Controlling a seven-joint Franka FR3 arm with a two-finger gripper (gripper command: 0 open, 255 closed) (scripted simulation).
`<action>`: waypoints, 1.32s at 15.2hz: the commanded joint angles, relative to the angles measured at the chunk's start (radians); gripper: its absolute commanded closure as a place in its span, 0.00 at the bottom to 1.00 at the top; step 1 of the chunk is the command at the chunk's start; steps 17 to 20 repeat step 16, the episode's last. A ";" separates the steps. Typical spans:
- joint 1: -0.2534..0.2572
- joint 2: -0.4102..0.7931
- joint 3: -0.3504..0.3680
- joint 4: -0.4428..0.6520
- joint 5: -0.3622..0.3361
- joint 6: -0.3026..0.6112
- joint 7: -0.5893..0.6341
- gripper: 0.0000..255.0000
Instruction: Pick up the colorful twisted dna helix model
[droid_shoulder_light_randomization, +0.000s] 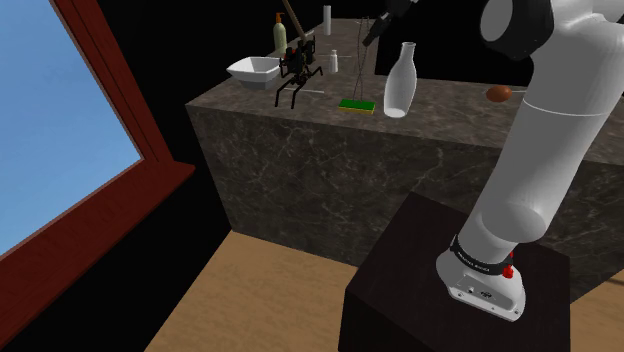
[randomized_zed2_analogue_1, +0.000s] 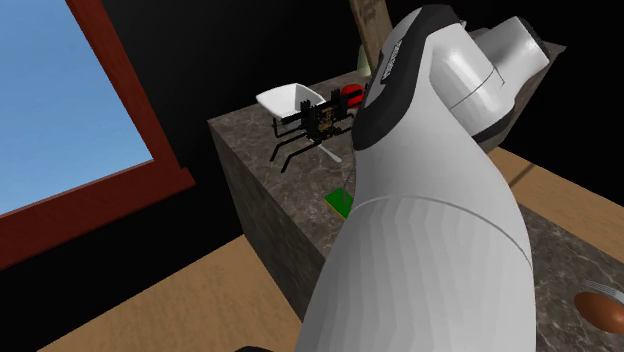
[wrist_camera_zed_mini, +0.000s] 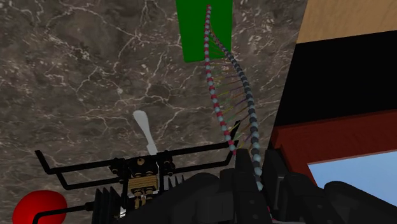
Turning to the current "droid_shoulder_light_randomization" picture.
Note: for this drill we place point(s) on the brown wooden stick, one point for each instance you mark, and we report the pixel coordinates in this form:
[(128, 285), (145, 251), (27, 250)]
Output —
[(294, 19)]

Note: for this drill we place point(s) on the white tall cylinder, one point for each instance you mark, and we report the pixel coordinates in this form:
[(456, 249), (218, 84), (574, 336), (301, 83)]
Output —
[(327, 20)]

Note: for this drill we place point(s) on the white vase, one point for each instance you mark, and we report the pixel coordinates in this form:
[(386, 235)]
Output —
[(400, 83)]

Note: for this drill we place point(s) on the green soap dispenser bottle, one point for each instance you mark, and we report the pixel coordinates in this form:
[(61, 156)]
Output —
[(280, 39)]

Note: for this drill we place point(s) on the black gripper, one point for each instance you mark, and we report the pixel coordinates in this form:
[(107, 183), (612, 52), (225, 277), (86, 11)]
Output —
[(398, 7)]

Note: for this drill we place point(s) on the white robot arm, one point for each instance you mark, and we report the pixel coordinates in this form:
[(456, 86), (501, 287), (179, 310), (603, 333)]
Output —
[(546, 161)]

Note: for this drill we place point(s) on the black spider robot toy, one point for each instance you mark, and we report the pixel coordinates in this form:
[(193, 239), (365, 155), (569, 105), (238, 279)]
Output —
[(297, 61)]

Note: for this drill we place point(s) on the red framed window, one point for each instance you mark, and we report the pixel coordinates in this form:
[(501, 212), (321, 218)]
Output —
[(58, 107)]

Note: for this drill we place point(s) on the brown egg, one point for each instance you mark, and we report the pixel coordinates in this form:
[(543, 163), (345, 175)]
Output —
[(498, 93)]

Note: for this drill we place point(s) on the white angular bowl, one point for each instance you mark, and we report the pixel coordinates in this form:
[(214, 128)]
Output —
[(253, 70)]

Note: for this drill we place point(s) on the dark robot stand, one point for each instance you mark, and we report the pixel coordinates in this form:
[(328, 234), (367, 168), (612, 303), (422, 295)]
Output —
[(414, 292)]

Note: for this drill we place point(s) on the green yellow sponge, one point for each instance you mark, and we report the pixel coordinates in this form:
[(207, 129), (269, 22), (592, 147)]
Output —
[(357, 105)]

